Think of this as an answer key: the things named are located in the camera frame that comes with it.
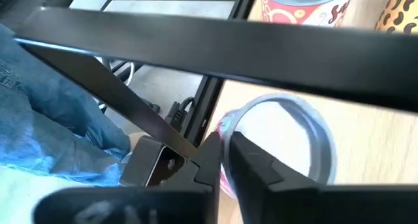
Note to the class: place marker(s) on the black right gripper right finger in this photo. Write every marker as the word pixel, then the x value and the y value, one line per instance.
pixel 267 198

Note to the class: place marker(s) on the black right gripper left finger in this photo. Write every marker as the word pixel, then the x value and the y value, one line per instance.
pixel 196 201

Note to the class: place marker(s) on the blue salmon can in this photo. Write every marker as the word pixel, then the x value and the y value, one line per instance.
pixel 323 136

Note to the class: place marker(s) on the tall red and white can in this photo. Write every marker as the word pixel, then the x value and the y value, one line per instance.
pixel 294 13

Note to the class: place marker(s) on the spicy black beans can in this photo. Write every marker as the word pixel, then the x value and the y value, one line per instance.
pixel 400 11

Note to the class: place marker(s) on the person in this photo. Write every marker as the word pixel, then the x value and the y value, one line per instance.
pixel 49 119

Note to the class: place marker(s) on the black aluminium table frame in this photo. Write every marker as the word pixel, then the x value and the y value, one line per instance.
pixel 204 103

